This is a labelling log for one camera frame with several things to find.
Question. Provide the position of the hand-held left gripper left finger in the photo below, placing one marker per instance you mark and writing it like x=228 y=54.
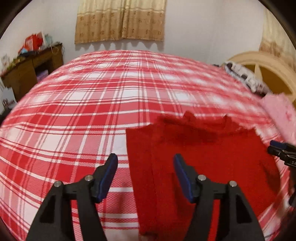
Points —
x=106 y=179

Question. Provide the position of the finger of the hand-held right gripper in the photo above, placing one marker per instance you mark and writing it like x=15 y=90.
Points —
x=278 y=144
x=276 y=151

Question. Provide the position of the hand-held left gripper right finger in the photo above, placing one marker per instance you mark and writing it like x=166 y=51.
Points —
x=183 y=180

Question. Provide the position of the red embroidered knit sweater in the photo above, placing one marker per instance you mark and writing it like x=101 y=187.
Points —
x=203 y=176

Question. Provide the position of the pink floral pillow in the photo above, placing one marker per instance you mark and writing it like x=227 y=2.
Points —
x=282 y=113

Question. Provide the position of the bed with red plaid sheet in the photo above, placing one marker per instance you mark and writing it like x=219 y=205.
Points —
x=81 y=111

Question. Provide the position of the cream wooden headboard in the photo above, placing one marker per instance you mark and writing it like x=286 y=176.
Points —
x=272 y=69

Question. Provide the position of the white grey patterned pillow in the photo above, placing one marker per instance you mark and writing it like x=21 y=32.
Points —
x=245 y=74

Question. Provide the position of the long beige floral curtain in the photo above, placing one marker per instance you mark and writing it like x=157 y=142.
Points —
x=279 y=39

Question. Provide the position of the stack of books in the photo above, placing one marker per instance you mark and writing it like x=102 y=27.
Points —
x=42 y=75

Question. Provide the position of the white paper bag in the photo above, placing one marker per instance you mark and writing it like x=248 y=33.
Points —
x=7 y=99

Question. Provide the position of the brown wooden desk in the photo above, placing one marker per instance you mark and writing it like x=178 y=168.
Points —
x=23 y=74

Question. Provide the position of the red gift box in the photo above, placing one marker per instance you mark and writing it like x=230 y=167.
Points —
x=33 y=42

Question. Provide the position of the white card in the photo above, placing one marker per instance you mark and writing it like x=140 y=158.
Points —
x=5 y=60

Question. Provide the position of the beige window curtain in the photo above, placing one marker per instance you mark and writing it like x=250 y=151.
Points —
x=120 y=20

